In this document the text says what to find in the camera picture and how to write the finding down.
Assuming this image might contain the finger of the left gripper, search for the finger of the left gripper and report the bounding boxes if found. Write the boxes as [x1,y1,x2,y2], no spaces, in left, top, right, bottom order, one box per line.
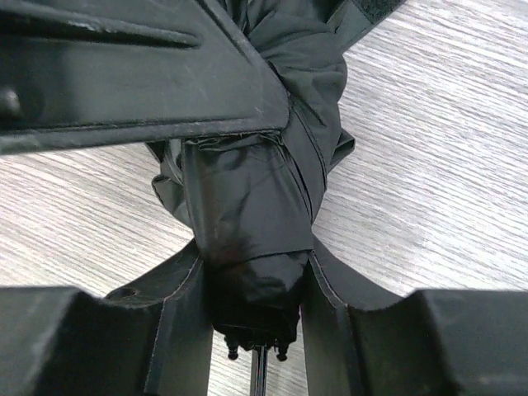
[1,1,289,155]

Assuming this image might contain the black folding umbrella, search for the black folding umbrella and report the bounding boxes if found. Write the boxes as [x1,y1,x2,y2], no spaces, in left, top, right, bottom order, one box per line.
[148,1,398,395]

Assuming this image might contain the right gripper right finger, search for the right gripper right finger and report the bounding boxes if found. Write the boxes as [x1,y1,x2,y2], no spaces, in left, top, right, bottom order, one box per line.
[301,243,527,395]

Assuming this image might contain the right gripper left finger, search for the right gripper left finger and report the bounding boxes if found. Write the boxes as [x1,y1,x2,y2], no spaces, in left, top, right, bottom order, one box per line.
[1,243,213,396]

